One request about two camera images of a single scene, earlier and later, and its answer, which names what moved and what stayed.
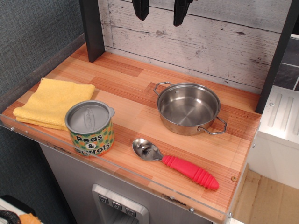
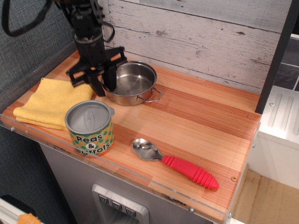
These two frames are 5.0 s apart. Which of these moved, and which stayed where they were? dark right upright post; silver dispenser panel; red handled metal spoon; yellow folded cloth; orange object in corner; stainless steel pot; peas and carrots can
Moved: stainless steel pot
Stayed: orange object in corner; red handled metal spoon; yellow folded cloth; silver dispenser panel; peas and carrots can; dark right upright post
